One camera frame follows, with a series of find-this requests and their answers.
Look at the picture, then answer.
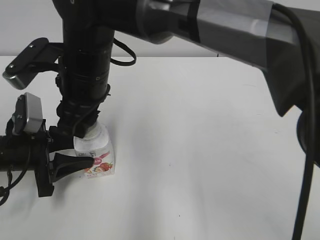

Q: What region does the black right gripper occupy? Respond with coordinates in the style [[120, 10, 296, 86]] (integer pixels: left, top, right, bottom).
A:
[[56, 84, 111, 138]]

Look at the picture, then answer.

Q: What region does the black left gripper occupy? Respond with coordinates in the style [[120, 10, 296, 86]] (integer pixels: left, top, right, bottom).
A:
[[30, 124, 94, 198]]

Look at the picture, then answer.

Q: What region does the white yili yogurt bottle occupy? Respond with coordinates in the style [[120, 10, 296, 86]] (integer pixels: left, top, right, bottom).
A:
[[73, 123, 115, 179]]

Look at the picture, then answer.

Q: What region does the white round bottle cap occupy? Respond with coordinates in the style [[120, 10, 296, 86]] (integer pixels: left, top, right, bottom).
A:
[[83, 121, 102, 141]]

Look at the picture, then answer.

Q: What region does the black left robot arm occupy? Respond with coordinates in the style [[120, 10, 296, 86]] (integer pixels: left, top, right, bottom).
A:
[[0, 120, 94, 203]]

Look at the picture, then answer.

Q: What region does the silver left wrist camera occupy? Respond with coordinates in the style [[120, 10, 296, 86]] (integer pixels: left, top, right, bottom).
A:
[[11, 92, 43, 135]]

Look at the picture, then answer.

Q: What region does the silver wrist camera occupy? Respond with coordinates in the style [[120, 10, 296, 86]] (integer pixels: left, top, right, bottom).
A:
[[2, 37, 49, 90], [11, 92, 43, 135]]

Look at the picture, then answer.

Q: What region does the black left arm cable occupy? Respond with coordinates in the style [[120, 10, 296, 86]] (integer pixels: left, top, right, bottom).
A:
[[0, 139, 33, 207]]

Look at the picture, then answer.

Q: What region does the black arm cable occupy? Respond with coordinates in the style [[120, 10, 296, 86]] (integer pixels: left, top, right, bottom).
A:
[[271, 2, 316, 240], [0, 139, 33, 207]]

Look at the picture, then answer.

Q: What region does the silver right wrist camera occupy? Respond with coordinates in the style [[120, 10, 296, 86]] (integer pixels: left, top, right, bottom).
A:
[[2, 37, 49, 90]]

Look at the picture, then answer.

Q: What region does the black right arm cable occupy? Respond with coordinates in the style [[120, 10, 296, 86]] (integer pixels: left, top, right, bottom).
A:
[[271, 2, 316, 240]]

